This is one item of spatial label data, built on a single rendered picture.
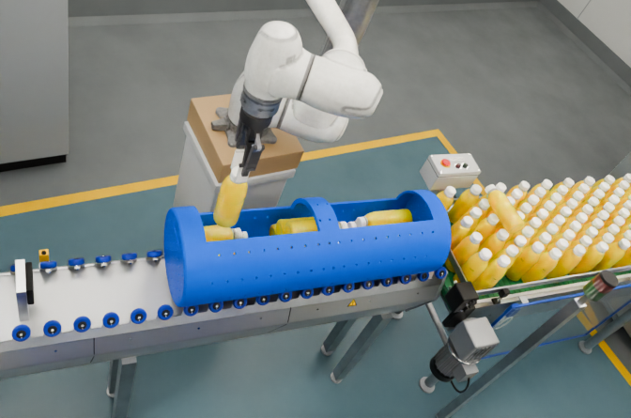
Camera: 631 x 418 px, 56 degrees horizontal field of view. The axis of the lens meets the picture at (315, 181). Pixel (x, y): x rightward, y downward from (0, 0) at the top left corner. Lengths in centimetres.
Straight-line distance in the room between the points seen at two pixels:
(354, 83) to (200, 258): 68
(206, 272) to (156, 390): 119
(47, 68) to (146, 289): 134
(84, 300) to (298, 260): 62
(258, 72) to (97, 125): 246
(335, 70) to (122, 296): 99
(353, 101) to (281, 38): 19
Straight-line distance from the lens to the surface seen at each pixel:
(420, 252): 194
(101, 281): 190
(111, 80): 391
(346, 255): 179
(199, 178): 224
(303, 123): 197
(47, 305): 187
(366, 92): 124
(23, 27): 276
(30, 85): 296
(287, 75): 122
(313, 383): 291
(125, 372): 217
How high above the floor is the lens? 256
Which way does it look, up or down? 45 degrees down
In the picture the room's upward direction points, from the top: 24 degrees clockwise
